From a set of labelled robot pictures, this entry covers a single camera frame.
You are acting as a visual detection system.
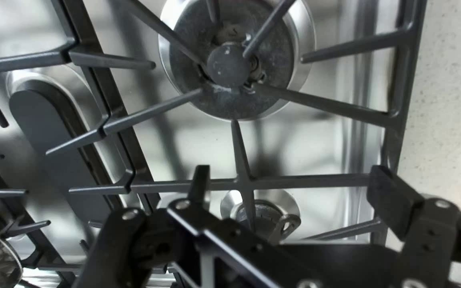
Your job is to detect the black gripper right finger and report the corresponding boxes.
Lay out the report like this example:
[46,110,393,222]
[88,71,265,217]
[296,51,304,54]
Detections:
[366,166,459,255]

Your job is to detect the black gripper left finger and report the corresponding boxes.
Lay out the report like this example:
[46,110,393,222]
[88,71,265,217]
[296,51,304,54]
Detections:
[168,164,284,255]

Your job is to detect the stainless steel gas stove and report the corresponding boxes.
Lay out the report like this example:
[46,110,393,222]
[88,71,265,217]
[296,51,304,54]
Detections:
[0,0,428,288]

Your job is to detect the small rear gas burner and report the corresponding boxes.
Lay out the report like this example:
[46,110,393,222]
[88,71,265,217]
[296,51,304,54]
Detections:
[219,188,300,243]

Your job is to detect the black cast iron grate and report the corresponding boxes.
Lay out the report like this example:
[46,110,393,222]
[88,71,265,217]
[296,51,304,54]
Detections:
[0,0,428,288]

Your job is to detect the round gas burner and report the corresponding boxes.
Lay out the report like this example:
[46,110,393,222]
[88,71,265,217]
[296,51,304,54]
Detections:
[158,0,315,119]

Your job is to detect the oval centre burner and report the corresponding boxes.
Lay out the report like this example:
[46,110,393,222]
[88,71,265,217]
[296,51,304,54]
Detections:
[6,65,128,222]

